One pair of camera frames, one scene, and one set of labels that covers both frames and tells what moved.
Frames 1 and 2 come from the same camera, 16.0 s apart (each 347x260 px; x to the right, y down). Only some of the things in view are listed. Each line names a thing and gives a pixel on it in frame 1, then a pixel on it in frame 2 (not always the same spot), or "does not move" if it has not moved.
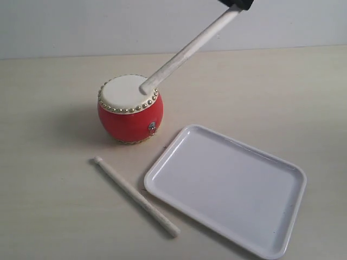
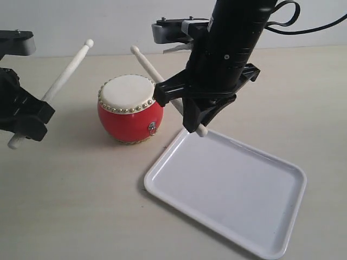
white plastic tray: (249, 196) does not move
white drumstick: (137, 197) to (201, 130)
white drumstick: (213, 30) to (64, 77)
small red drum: (127, 115) does not move
